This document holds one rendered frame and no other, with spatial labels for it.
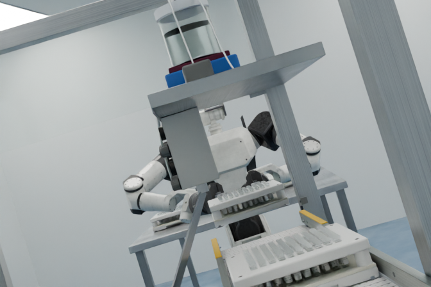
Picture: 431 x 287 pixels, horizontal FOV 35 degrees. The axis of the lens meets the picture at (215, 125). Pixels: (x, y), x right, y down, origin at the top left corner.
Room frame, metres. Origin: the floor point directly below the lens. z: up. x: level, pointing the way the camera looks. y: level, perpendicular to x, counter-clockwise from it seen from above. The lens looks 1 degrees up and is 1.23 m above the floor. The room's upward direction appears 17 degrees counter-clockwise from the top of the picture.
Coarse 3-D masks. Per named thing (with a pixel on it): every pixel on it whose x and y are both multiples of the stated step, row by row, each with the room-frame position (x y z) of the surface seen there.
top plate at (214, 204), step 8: (272, 184) 2.21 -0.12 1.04; (280, 184) 2.15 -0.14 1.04; (256, 192) 2.15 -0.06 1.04; (264, 192) 2.15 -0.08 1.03; (272, 192) 2.15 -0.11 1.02; (216, 200) 2.30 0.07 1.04; (224, 200) 2.20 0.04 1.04; (232, 200) 2.14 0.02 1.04; (240, 200) 2.14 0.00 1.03; (248, 200) 2.15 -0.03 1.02; (216, 208) 2.14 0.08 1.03
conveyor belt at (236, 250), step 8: (280, 232) 1.98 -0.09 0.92; (288, 232) 1.93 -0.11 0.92; (296, 232) 1.89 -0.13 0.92; (256, 240) 1.96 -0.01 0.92; (264, 240) 1.92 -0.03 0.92; (272, 240) 1.88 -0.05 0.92; (232, 248) 1.96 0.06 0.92; (240, 248) 1.92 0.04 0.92; (248, 248) 1.87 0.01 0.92; (224, 256) 1.86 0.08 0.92; (224, 264) 1.75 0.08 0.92; (376, 280) 1.16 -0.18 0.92; (384, 280) 1.15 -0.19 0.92
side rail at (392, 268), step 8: (304, 216) 1.92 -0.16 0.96; (312, 224) 1.81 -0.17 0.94; (320, 224) 1.68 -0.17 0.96; (328, 224) 1.64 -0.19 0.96; (376, 256) 1.18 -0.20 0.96; (384, 256) 1.15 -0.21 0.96; (376, 264) 1.20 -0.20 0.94; (384, 264) 1.14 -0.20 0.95; (392, 264) 1.09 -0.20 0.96; (400, 264) 1.07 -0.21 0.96; (384, 272) 1.16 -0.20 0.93; (392, 272) 1.10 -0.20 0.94; (400, 272) 1.05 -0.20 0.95; (408, 272) 1.01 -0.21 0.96; (416, 272) 1.00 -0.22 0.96; (400, 280) 1.07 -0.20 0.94; (408, 280) 1.02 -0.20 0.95; (416, 280) 0.97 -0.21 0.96; (424, 280) 0.95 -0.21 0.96
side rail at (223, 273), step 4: (216, 260) 1.63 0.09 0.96; (220, 260) 1.61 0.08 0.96; (220, 264) 1.56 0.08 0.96; (220, 268) 1.51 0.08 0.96; (224, 268) 1.49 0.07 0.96; (220, 272) 1.46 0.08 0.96; (224, 272) 1.45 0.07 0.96; (224, 276) 1.41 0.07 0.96; (228, 276) 1.48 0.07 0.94; (224, 280) 1.37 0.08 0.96; (228, 280) 1.36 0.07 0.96; (224, 284) 1.33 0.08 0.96; (228, 284) 1.32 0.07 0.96
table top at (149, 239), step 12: (324, 168) 4.23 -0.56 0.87; (324, 180) 3.56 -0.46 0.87; (336, 180) 3.38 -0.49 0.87; (288, 192) 3.51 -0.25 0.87; (324, 192) 3.25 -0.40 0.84; (204, 216) 3.64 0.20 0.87; (168, 228) 3.60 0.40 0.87; (180, 228) 3.42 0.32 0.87; (204, 228) 3.29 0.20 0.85; (144, 240) 3.38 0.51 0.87; (156, 240) 3.30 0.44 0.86; (168, 240) 3.30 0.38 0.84; (132, 252) 3.31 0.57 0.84
